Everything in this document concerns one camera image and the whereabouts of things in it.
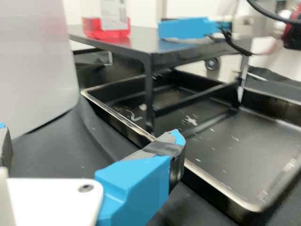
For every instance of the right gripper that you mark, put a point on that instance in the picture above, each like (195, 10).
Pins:
(244, 26)

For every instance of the white box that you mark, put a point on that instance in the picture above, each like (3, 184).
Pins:
(35, 70)

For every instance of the red liquid bottle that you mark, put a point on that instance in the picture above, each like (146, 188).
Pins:
(105, 26)

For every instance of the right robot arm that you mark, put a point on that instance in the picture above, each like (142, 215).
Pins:
(294, 30)

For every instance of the black tray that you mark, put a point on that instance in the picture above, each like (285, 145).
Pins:
(235, 160)

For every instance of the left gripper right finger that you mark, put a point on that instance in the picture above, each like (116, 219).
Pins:
(138, 179)

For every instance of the black platform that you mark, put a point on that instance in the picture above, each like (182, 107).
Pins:
(131, 44)

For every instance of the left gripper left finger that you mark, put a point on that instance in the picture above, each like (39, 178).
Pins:
(5, 146)

